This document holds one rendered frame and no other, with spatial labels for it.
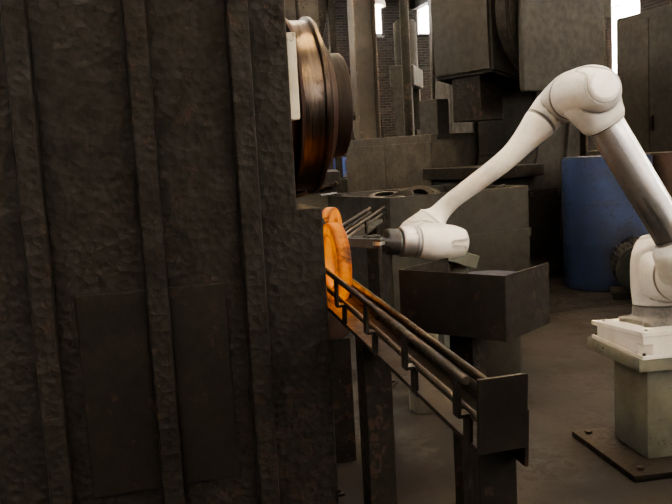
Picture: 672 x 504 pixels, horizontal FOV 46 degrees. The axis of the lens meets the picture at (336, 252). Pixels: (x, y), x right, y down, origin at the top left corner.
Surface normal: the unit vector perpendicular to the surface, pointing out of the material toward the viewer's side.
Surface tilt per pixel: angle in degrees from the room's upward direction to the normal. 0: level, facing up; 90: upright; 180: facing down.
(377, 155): 90
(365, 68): 90
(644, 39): 90
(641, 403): 90
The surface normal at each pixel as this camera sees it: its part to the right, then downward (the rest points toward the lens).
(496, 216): 0.51, 0.07
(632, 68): -0.94, 0.09
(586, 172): -0.69, 0.12
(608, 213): -0.28, 0.13
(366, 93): 0.26, 0.10
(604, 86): 0.11, -0.06
